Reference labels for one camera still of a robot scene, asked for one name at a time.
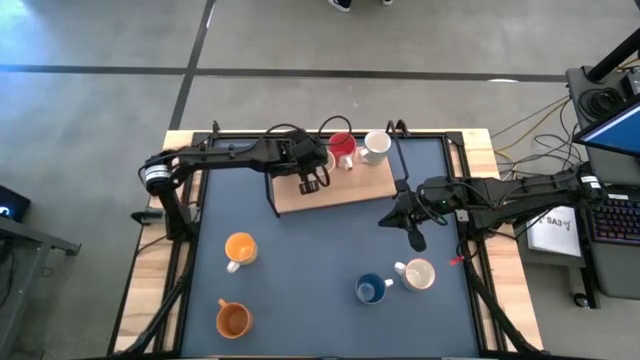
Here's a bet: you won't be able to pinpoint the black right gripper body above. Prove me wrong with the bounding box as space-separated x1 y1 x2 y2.
394 178 458 254

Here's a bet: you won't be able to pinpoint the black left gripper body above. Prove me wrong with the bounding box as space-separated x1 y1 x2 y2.
285 128 330 197

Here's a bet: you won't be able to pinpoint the red white striped mug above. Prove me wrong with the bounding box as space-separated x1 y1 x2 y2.
327 131 359 171

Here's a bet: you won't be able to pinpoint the blue ribbed mug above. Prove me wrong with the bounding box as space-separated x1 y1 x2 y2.
354 272 395 306

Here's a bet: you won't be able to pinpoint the white textured mug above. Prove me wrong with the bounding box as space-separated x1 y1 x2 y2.
358 129 394 166

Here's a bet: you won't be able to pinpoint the yellow mug white handle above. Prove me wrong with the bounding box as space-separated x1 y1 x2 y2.
223 231 260 275

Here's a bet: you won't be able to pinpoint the plain orange mug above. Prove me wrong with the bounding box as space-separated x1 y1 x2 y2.
215 298 255 341

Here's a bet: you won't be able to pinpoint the pale pink white mug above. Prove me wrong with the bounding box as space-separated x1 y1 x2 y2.
393 257 437 293

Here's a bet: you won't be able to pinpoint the grey blue table mat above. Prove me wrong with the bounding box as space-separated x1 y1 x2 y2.
179 137 481 359

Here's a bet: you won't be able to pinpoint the grey sign holder plate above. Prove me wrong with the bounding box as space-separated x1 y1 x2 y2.
513 197 589 269

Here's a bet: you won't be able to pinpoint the white paper sign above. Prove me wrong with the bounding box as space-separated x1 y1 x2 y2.
527 203 584 259

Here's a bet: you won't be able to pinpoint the black backlit keyboard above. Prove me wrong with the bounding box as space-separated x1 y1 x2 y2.
582 192 640 247

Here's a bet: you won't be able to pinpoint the grey computer cart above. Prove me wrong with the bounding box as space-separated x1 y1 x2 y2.
564 64 640 301

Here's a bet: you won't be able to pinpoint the computer monitor blue screen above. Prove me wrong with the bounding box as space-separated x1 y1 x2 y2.
572 97 640 159

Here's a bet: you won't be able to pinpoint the black pole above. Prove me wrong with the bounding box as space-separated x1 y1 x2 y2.
585 30 640 84

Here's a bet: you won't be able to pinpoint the grey metal stand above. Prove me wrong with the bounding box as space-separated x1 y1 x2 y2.
0 214 82 346

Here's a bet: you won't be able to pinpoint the black device blue light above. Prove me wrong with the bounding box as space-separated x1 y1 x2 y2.
0 183 32 224

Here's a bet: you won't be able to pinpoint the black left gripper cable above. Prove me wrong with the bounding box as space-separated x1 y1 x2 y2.
317 114 354 149

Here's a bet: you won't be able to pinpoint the wooden tray black handles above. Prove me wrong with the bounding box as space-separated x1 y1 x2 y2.
263 119 411 217

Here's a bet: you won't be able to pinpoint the black table frame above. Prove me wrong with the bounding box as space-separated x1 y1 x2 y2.
107 119 544 360

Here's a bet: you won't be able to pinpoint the yellow floor cable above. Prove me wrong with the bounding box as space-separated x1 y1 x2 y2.
492 94 572 154

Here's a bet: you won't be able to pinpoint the black clamp bracket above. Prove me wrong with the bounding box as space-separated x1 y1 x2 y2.
130 209 166 226

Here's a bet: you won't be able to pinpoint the coiled black cable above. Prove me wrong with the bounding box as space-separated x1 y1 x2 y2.
577 85 626 119

